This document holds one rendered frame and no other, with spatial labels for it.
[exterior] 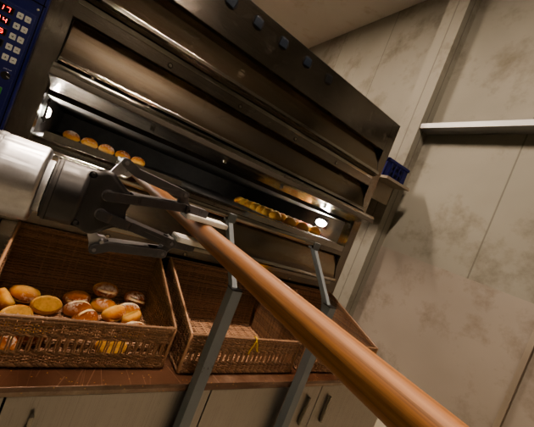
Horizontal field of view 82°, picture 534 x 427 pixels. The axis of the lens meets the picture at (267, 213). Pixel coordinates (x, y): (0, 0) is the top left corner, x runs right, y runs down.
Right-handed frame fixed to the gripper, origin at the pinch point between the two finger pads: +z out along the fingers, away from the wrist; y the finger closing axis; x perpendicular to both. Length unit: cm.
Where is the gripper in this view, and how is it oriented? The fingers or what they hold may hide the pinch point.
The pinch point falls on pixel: (200, 230)
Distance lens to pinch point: 48.4
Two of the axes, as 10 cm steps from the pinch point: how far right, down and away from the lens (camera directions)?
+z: 7.8, 2.9, 5.6
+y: -3.7, 9.3, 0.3
